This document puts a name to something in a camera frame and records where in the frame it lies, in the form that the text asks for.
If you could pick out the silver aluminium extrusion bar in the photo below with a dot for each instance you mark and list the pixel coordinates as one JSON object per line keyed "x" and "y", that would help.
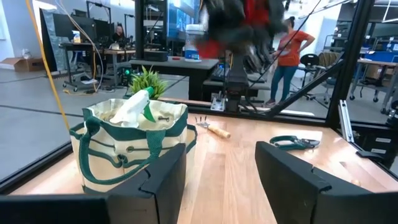
{"x": 345, "y": 121}

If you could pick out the white tub with blue label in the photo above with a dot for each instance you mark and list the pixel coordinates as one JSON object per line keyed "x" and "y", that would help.
{"x": 193, "y": 43}

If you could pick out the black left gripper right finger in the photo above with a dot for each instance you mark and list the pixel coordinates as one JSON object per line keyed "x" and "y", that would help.
{"x": 295, "y": 193}

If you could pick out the green plant in white pot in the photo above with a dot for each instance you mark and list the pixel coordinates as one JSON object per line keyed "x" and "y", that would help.
{"x": 149, "y": 84}

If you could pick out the dark grey computer desk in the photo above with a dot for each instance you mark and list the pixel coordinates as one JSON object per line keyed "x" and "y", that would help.
{"x": 174, "y": 65}

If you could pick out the black background monitor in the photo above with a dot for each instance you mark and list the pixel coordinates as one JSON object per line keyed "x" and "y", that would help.
{"x": 71, "y": 26}

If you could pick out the black office chair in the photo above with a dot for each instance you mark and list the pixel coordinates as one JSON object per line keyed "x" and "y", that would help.
{"x": 309, "y": 60}

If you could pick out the silver metal bracket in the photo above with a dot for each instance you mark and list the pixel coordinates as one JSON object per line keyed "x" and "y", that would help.
{"x": 217, "y": 102}

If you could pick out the backlit black keyboard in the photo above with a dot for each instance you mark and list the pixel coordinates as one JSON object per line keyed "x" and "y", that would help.
{"x": 219, "y": 74}

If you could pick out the white green spray bottle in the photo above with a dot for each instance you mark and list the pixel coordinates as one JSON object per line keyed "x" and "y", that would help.
{"x": 130, "y": 109}

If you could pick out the cream green canvas gardening bag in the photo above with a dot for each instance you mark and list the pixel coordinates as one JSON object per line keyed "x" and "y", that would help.
{"x": 102, "y": 165}

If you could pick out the black red gardening gloves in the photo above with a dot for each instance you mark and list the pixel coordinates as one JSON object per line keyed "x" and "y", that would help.
{"x": 255, "y": 12}

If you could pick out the person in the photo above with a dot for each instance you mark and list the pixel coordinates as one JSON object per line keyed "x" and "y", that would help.
{"x": 290, "y": 46}
{"x": 118, "y": 34}

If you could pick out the computer monitor with blue screen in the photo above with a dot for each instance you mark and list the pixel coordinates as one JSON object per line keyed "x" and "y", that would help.
{"x": 182, "y": 18}

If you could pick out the black aluminium table frame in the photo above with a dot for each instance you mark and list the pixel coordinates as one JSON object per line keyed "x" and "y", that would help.
{"x": 351, "y": 62}

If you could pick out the brown cardboard box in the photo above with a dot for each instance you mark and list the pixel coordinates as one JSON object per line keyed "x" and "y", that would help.
{"x": 25, "y": 63}

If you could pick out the wooden workbench on casters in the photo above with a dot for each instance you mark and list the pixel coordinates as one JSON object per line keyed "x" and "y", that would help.
{"x": 373, "y": 71}

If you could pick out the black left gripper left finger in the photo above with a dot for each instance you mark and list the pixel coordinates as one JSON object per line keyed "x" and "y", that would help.
{"x": 149, "y": 193}

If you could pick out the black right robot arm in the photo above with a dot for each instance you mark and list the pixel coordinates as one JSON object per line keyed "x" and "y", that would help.
{"x": 237, "y": 77}

